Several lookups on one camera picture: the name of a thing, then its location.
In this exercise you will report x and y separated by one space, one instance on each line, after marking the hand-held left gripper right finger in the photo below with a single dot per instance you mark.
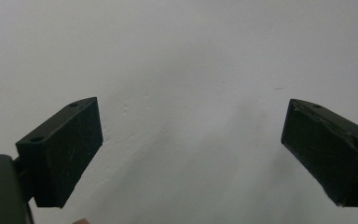
326 149

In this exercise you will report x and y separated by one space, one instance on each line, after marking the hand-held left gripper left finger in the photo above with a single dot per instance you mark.
62 152

